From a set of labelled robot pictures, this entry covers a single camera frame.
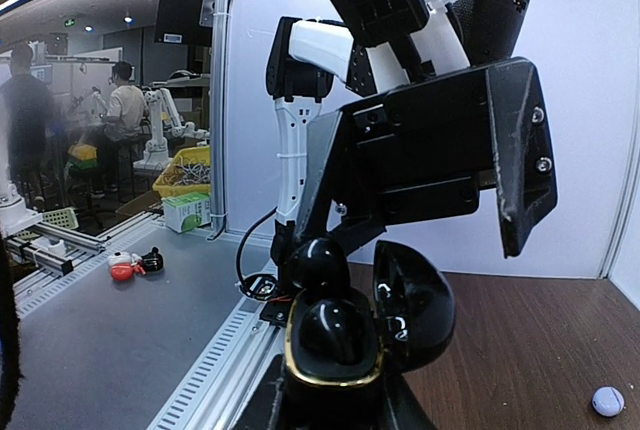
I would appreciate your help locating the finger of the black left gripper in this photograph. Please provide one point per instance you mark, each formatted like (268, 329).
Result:
(346, 172)
(523, 160)

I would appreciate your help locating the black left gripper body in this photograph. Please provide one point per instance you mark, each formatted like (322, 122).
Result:
(439, 142)

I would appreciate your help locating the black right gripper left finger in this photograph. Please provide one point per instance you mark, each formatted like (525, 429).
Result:
(266, 409)

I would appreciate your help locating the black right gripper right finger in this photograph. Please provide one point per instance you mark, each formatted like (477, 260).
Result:
(400, 409)

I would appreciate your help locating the black earbud charging case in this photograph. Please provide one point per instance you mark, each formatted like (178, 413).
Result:
(412, 317)

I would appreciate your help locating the lilac earbud charging case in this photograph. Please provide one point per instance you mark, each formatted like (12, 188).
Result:
(608, 402)

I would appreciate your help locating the black earbud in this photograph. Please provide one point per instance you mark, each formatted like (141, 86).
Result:
(320, 265)
(335, 329)

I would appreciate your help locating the black earbud front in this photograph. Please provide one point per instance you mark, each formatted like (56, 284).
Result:
(335, 329)

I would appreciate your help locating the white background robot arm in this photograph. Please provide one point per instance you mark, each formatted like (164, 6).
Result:
(165, 119)

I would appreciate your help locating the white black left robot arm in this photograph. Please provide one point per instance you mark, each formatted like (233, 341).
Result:
(314, 69)

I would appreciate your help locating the left controller circuit board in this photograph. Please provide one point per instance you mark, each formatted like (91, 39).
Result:
(259, 287)

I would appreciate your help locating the yellow parts bin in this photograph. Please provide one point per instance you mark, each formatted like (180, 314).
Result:
(188, 172)

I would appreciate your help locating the green white carton box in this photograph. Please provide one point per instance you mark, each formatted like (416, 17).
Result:
(187, 212)

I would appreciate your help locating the black item on bench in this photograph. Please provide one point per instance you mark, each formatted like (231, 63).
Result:
(153, 261)

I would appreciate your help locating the red white item on bench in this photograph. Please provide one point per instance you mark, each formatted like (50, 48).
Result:
(123, 266)

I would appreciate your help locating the seated person white shirt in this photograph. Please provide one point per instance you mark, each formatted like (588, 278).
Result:
(121, 120)

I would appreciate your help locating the standing person dark shirt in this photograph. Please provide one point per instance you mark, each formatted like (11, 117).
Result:
(30, 107)

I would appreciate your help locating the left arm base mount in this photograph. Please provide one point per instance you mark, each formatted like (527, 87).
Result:
(276, 311)

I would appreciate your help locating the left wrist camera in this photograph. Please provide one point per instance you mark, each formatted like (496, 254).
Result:
(405, 41)

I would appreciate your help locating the black wall monitor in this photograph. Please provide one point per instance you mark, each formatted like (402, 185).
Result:
(184, 22)

